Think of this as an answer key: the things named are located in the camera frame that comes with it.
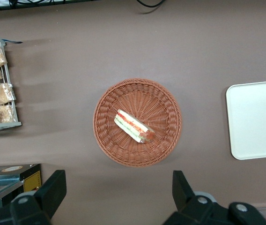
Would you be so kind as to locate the plastic triangle sandwich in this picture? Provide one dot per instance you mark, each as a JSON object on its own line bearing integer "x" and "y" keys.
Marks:
{"x": 129, "y": 124}

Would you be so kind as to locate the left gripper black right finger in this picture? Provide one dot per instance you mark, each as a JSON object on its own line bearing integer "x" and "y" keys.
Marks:
{"x": 182, "y": 192}

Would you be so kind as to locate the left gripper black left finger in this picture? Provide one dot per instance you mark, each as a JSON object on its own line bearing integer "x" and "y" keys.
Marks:
{"x": 51, "y": 187}

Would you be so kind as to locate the blue tape strip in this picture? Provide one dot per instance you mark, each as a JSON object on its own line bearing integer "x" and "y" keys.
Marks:
{"x": 13, "y": 42}

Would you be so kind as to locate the black glass food warmer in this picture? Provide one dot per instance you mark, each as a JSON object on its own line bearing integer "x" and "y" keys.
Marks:
{"x": 30, "y": 173}

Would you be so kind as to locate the cream plastic serving tray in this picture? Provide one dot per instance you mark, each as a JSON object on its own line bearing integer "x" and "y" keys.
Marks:
{"x": 257, "y": 119}

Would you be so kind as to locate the large brown wicker basket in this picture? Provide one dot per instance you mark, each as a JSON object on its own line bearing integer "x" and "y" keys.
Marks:
{"x": 156, "y": 103}

